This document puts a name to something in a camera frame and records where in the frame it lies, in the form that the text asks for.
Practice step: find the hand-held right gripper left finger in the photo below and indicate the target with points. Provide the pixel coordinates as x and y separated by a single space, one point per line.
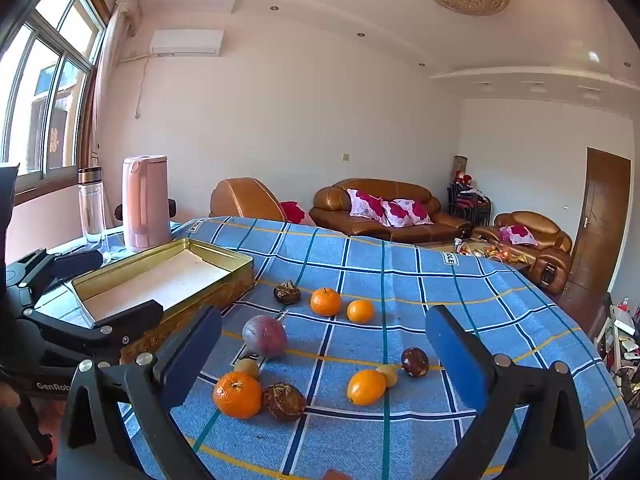
187 355

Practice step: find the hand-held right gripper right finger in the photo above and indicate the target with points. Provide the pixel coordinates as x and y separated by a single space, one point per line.
450 355

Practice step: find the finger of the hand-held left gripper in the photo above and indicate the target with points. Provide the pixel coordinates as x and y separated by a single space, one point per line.
140 312
75 262

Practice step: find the gold tin box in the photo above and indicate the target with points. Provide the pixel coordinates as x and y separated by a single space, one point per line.
150 280

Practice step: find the small yellow loquat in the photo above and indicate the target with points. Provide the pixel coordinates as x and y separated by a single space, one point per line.
390 375
247 367

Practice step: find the oval mandarin orange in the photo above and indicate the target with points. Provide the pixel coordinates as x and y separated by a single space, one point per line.
366 387

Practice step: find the small mandarin orange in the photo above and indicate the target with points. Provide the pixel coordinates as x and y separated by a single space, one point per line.
360 311

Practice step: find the brown water chestnut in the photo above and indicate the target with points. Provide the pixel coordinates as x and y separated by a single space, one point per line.
287 294

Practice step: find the large mandarin orange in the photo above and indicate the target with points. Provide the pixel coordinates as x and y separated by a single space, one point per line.
326 302

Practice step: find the clear water bottle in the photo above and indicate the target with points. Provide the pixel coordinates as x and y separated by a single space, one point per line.
91 210

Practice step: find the blue plaid tablecloth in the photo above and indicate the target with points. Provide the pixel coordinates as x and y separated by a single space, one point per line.
400 285

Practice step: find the pink electric kettle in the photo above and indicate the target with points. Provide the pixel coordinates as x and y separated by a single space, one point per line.
145 200

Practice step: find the coffee table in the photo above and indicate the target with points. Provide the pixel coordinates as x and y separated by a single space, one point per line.
445 246

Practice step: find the plate of oranges and bananas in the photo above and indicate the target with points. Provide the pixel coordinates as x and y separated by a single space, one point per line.
500 254

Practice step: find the brown leather armchair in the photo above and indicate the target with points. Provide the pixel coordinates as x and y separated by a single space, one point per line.
550 260

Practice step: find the pink floral pillow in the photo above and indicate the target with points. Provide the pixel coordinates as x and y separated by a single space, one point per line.
520 235
367 206
407 212

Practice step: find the orange leather recliner chair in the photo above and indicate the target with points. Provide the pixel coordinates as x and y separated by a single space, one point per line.
240 200

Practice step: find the stacked black chairs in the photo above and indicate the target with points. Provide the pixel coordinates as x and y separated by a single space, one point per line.
470 205

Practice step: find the cluttered white shelf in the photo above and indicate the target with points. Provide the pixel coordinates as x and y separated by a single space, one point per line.
622 345

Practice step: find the red doll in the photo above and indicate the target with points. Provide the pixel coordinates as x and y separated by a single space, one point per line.
462 179

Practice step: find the red pillow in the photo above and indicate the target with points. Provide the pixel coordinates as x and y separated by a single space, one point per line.
294 212

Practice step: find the window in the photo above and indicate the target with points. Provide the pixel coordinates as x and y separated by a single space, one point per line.
45 85

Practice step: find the tall brown vase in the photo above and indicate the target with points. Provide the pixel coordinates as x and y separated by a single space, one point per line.
460 162

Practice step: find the brown leather sofa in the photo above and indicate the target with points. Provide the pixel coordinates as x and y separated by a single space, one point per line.
330 200

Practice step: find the pink curtain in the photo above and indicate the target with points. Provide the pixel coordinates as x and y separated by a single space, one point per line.
112 60

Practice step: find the brown wooden door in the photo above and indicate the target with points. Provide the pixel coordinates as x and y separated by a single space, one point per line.
600 210

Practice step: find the white air conditioner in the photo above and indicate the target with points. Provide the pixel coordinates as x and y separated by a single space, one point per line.
187 42

